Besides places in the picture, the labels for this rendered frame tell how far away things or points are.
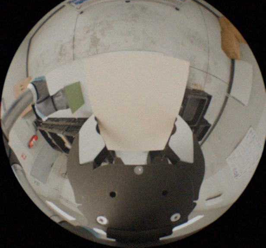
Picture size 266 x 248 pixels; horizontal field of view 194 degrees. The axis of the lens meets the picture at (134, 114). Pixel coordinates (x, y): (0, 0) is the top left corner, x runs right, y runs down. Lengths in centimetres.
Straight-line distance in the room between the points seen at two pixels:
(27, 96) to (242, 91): 297
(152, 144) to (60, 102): 53
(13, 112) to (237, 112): 309
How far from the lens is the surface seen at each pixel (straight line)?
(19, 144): 359
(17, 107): 48
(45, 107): 58
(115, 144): 15
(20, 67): 373
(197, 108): 114
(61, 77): 79
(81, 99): 65
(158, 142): 15
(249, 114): 256
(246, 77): 257
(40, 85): 55
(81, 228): 28
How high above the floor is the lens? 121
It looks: 57 degrees down
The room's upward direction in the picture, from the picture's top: 180 degrees clockwise
